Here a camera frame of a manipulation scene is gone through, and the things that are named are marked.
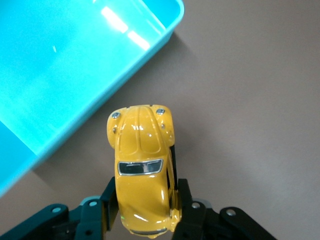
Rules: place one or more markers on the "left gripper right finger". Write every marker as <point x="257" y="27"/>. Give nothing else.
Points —
<point x="200" y="222"/>

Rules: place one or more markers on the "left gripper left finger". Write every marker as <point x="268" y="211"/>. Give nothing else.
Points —
<point x="87" y="220"/>

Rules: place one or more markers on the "yellow beetle toy car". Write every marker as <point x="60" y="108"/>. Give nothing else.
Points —
<point x="142" y="187"/>

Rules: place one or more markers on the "turquoise plastic bin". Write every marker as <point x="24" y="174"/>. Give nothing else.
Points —
<point x="50" y="75"/>

